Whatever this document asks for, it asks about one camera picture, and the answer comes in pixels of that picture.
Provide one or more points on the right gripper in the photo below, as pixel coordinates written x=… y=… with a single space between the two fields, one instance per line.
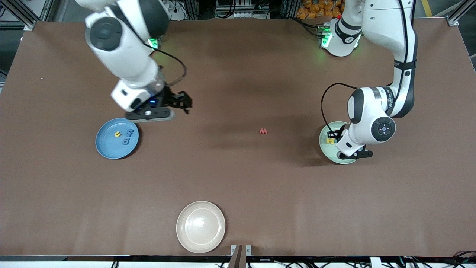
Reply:
x=170 y=98

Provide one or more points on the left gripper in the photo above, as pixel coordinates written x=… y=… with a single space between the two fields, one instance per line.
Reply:
x=338 y=133

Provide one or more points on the blue letter m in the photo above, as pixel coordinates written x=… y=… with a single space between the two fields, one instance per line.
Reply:
x=129 y=132

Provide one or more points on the blue letter g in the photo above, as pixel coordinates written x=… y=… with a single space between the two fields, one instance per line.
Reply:
x=126 y=142

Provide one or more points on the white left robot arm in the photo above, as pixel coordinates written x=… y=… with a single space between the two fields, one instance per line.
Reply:
x=390 y=26

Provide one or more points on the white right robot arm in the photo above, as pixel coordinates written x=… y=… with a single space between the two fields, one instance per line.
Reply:
x=126 y=41

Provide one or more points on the green plate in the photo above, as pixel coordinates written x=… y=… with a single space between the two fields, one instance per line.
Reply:
x=327 y=152

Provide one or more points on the blue plate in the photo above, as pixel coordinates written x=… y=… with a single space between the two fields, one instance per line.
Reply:
x=109 y=147

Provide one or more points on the black electronics box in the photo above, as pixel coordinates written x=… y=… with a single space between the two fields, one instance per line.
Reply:
x=241 y=15

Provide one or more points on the orange packets pile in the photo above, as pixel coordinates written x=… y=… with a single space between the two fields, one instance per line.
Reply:
x=308 y=11

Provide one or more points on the beige plate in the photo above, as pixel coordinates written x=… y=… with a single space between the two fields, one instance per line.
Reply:
x=200 y=227

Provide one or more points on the metal mount bracket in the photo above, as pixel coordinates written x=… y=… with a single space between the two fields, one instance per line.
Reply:
x=238 y=257

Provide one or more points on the aluminium frame post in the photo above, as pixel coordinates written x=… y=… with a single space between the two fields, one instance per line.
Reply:
x=28 y=20
x=455 y=18

